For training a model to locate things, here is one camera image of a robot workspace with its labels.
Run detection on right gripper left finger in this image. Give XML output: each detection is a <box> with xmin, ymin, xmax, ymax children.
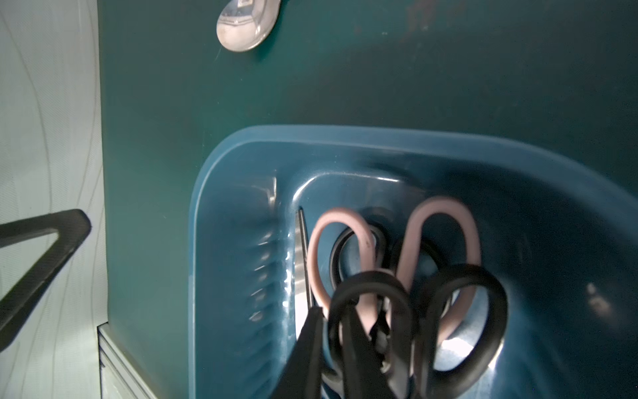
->
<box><xmin>270</xmin><ymin>307</ymin><xmax>324</xmax><ymax>399</ymax></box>

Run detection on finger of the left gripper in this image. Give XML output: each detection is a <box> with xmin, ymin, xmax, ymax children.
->
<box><xmin>1</xmin><ymin>209</ymin><xmax>91</xmax><ymax>350</ymax></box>

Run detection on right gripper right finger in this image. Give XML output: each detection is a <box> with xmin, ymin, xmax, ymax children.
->
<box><xmin>341</xmin><ymin>305</ymin><xmax>395</xmax><ymax>398</ymax></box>

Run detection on pink handled scissors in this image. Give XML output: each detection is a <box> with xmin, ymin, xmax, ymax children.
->
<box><xmin>307</xmin><ymin>196</ymin><xmax>481</xmax><ymax>343</ymax></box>

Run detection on blue plastic storage box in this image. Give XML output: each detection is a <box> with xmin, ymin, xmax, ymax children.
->
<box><xmin>189</xmin><ymin>126</ymin><xmax>637</xmax><ymax>398</ymax></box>

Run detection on green table mat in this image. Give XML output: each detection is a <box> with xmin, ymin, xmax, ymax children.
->
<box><xmin>98</xmin><ymin>1</ymin><xmax>637</xmax><ymax>398</ymax></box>

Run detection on metal spoon white handle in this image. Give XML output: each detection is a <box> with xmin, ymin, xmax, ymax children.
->
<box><xmin>216</xmin><ymin>0</ymin><xmax>282</xmax><ymax>53</ymax></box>

